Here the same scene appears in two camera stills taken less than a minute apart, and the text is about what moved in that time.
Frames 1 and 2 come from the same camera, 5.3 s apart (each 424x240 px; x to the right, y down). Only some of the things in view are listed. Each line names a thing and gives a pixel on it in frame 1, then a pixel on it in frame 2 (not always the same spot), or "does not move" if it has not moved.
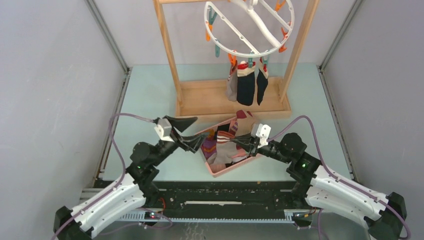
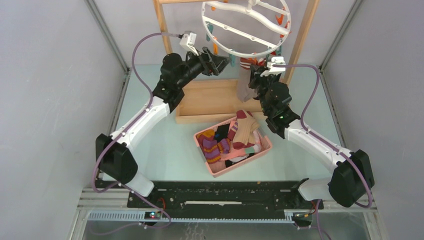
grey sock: (225, 151) → (245, 92)
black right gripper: (241, 140) → (256, 77)
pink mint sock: (240, 154) does not move
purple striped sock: (209, 145) does not move
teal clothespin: (217, 49) → (233, 59)
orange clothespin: (208, 37) → (215, 49)
